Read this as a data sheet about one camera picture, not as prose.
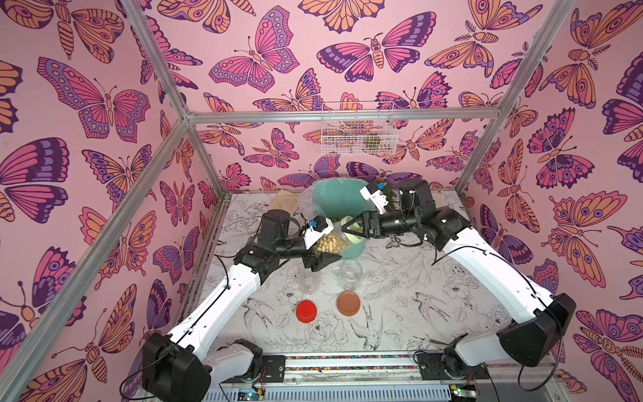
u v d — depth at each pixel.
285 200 1.17
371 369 0.75
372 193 0.63
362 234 0.59
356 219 0.61
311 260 0.63
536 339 0.39
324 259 0.63
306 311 0.86
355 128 0.95
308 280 0.92
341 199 0.98
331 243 0.66
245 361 0.62
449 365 0.65
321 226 0.59
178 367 0.38
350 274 0.92
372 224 0.59
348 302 0.86
